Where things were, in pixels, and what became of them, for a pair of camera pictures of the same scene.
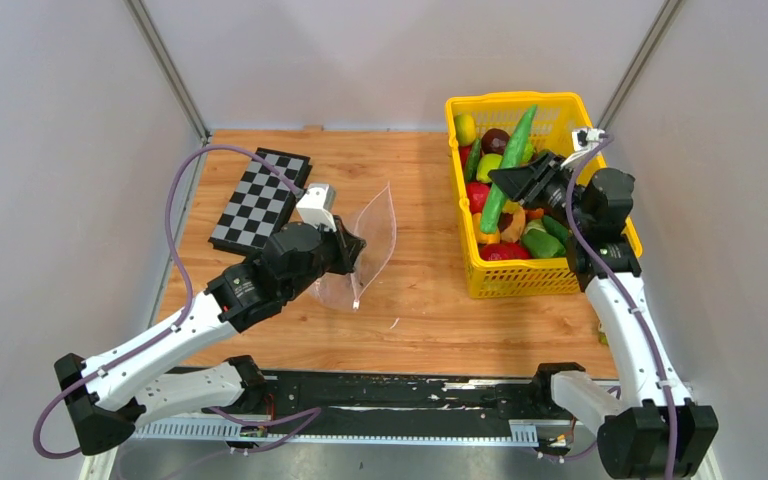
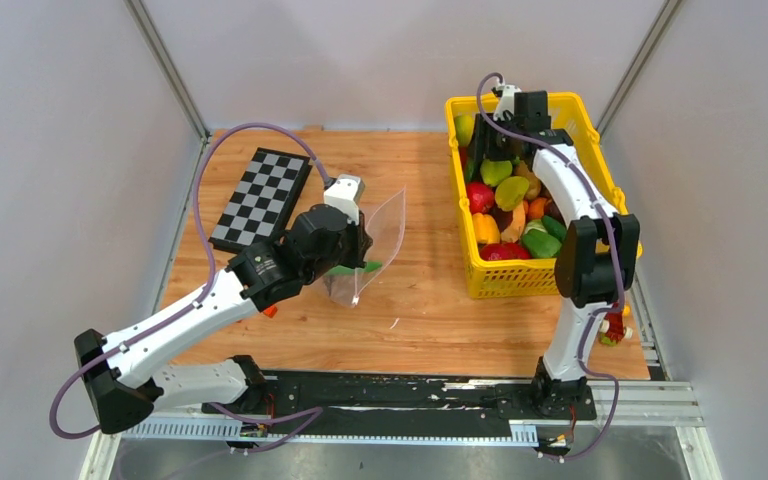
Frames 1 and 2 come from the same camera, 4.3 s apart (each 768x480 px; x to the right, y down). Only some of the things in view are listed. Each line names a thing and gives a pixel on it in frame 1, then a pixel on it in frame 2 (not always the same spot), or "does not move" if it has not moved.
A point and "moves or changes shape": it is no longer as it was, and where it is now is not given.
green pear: x=487 y=163 does not move
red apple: x=477 y=194 does not move
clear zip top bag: x=376 y=226 moves or changes shape
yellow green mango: x=465 y=129 does not move
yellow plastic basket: x=557 y=116 does not move
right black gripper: x=525 y=181 → x=483 y=147
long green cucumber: x=498 y=194 → x=341 y=269
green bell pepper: x=539 y=244 does not move
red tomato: x=504 y=251 does not move
